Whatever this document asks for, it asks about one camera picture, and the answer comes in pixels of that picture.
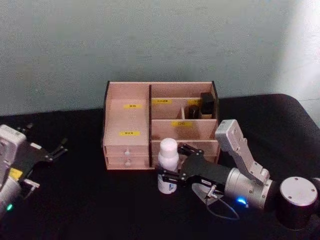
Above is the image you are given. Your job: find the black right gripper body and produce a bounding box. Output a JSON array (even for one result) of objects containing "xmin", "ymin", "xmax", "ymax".
[{"xmin": 178, "ymin": 153, "xmax": 232, "ymax": 192}]

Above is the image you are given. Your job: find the white plastic bottle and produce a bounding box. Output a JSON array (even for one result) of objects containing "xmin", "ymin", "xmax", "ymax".
[{"xmin": 157, "ymin": 137, "xmax": 180, "ymax": 194}]

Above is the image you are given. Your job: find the wooden drawer with white knob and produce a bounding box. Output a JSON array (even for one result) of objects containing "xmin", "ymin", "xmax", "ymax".
[
  {"xmin": 104, "ymin": 144, "xmax": 151, "ymax": 157},
  {"xmin": 104, "ymin": 155, "xmax": 151, "ymax": 170}
]

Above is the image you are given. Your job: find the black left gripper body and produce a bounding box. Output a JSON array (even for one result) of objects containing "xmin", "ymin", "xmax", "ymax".
[{"xmin": 9, "ymin": 142, "xmax": 55, "ymax": 180}]

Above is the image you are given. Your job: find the thin dark gripper cable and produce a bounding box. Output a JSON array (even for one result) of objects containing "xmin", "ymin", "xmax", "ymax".
[{"xmin": 204, "ymin": 184, "xmax": 241, "ymax": 221}]

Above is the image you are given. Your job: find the wooden desk organizer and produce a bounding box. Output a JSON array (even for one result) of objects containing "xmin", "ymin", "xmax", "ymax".
[{"xmin": 101, "ymin": 80, "xmax": 221, "ymax": 171}]

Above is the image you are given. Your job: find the black rectangular box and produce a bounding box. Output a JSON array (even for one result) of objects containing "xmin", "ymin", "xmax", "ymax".
[{"xmin": 200, "ymin": 91, "xmax": 217, "ymax": 116}]

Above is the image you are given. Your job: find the black table cloth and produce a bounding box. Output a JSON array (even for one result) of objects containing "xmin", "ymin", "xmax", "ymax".
[{"xmin": 0, "ymin": 93, "xmax": 320, "ymax": 240}]

